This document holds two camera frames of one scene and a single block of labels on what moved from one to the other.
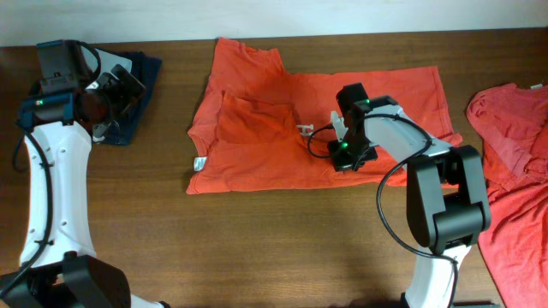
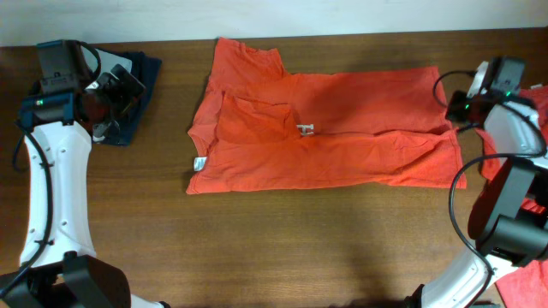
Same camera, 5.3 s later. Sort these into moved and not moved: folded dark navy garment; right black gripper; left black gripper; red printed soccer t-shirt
Moved: right black gripper
Not moved: folded dark navy garment; left black gripper; red printed soccer t-shirt
